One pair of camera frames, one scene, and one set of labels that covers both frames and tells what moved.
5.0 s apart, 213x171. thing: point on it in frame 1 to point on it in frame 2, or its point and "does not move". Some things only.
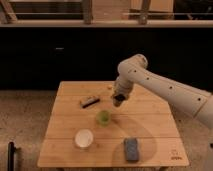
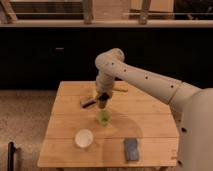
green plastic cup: (103, 118) does not move
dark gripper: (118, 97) to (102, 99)
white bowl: (84, 138) does not move
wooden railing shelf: (106, 13) does not move
